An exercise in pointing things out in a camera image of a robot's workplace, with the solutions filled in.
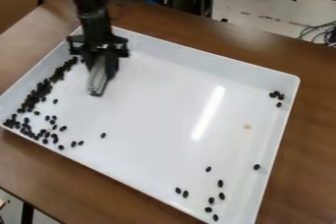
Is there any grey tool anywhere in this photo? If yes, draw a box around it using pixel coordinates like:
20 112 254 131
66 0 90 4
86 56 111 97

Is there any pile of black bits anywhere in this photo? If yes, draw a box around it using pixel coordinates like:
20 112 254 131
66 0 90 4
1 55 109 152
267 89 287 109
173 163 263 223

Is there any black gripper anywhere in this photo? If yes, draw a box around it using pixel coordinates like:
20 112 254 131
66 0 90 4
65 9 132 81

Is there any white tray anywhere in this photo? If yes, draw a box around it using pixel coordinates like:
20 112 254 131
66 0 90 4
0 26 303 224

